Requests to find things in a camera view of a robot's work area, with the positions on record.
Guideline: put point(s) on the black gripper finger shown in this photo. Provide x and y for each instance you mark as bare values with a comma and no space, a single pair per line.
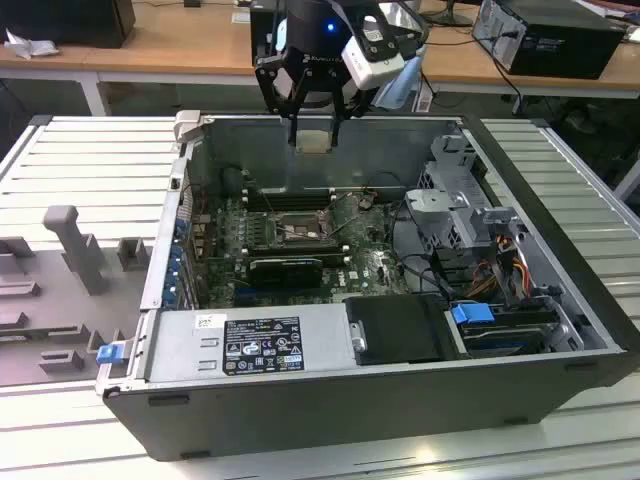
350,112
272,85

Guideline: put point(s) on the silver square CPU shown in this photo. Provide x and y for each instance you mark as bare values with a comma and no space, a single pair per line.
314,141

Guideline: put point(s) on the black RAM slot bank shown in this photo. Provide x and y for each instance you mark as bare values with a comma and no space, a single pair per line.
295,248
280,201

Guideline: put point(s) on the CPU socket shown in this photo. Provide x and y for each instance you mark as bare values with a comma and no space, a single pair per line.
300,220

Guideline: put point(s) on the small black PC tower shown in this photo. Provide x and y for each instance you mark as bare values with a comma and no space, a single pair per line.
262,35

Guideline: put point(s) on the pale blue teach pendant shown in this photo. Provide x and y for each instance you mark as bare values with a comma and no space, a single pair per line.
400,82

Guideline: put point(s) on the white power strip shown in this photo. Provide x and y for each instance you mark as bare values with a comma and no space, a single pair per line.
424,102

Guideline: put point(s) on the grey case latch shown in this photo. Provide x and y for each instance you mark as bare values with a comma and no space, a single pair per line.
187,125

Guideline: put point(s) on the wooden desk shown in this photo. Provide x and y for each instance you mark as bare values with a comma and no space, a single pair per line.
175,40
460,55

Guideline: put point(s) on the silver drive cage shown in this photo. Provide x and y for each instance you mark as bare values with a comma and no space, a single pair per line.
435,202

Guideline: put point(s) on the black monitor stand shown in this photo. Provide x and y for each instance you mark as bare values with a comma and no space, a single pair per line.
450,20

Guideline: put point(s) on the green motherboard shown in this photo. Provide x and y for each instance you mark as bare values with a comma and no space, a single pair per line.
360,265

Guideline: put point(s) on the blue card retainer clip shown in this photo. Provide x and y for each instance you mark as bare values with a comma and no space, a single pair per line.
176,262
172,293
180,227

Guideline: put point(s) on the black graphics card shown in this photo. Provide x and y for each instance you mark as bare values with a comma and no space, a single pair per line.
285,274

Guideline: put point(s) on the large black box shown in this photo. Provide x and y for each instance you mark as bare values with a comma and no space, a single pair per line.
75,22

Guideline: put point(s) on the black plastic shroud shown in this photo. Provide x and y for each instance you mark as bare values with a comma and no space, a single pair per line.
400,330

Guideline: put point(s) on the black PC tower with vents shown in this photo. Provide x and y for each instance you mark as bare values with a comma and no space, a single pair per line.
565,50

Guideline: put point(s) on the hard disk in blue carrier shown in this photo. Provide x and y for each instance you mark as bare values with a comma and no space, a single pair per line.
470,317

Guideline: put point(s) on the white crumpled paper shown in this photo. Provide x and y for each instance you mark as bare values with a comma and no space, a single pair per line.
32,47

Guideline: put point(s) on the silver power supply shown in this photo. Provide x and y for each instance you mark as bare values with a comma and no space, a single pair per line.
175,350

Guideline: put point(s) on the black open PC case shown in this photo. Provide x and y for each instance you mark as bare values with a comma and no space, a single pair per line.
350,415

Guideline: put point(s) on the grey parts rack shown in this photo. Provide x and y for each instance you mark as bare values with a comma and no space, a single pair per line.
60,310

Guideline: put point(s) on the blue power supply latch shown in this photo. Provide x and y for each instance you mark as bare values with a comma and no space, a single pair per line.
110,354

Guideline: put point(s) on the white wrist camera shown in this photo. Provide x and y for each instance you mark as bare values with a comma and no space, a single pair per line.
370,67

